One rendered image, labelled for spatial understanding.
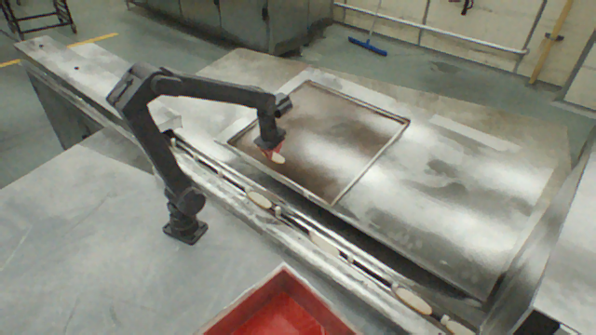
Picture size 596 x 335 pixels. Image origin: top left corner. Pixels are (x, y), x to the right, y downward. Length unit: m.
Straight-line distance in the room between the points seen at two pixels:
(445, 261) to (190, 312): 0.69
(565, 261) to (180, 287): 0.87
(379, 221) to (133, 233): 0.76
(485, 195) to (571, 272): 0.68
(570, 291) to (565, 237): 0.10
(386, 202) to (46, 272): 1.01
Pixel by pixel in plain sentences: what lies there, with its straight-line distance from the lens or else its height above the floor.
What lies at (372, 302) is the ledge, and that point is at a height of 0.86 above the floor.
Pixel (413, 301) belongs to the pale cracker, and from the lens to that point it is 1.05.
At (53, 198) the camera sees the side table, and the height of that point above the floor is 0.82.
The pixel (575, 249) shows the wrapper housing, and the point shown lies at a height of 1.30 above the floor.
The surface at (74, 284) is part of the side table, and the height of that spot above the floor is 0.82.
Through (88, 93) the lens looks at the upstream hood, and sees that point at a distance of 1.87.
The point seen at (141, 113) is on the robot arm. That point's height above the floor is 1.28.
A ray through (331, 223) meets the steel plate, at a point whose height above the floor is 0.82.
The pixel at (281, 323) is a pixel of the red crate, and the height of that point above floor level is 0.82.
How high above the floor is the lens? 1.72
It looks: 40 degrees down
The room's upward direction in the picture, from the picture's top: 2 degrees clockwise
